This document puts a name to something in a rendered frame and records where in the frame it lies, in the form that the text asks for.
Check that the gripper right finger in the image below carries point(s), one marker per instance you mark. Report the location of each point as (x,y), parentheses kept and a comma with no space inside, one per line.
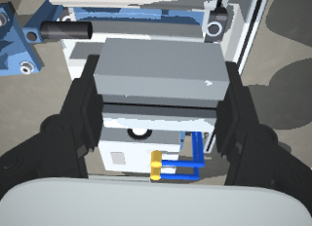
(256,159)

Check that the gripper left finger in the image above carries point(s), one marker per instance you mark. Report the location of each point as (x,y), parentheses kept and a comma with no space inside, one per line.
(53,149)

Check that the white flat bar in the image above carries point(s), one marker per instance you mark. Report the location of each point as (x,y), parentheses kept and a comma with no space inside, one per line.
(144,30)

